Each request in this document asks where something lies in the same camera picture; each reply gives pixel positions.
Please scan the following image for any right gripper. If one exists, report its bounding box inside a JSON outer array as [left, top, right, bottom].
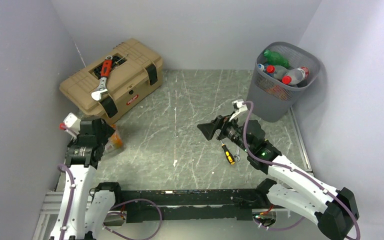
[[197, 111, 252, 154]]

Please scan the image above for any blue label water bottle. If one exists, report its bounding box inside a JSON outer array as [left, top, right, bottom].
[[257, 63, 269, 75]]

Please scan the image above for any large orange label bottle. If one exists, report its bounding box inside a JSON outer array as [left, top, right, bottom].
[[264, 85, 289, 101]]

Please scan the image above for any clear bottle red cap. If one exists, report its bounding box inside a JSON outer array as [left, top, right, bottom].
[[265, 65, 289, 81]]

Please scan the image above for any green plastic bottle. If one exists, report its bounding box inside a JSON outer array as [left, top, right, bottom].
[[262, 49, 290, 69]]

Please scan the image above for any small red cap bottle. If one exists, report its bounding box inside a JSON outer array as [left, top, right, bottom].
[[281, 66, 310, 86]]

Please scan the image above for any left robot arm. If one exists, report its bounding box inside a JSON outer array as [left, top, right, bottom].
[[49, 117, 124, 240]]

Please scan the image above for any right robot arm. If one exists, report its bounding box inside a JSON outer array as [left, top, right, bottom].
[[197, 115, 359, 240]]

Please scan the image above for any grey mesh waste bin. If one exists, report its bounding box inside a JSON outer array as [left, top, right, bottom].
[[246, 41, 321, 123]]

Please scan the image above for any crushed orange label bottle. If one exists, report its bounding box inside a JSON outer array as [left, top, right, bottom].
[[104, 124, 123, 153]]

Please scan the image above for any yellow black screwdriver left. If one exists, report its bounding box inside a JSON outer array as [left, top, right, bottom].
[[220, 141, 236, 165]]

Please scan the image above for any silver open-end wrench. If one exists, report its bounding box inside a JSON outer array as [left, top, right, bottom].
[[233, 151, 241, 162]]

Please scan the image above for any red adjustable wrench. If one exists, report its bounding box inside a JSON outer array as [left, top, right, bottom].
[[91, 55, 113, 102]]

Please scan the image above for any tan plastic toolbox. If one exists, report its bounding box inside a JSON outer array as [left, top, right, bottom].
[[59, 38, 163, 124]]

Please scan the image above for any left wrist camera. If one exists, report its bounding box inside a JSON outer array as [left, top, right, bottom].
[[59, 112, 81, 138]]

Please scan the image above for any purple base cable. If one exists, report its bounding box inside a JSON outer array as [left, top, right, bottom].
[[102, 198, 163, 240]]

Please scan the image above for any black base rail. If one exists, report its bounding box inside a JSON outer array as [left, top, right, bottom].
[[95, 182, 280, 223]]

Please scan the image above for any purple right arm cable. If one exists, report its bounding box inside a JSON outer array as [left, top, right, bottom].
[[241, 100, 362, 240]]

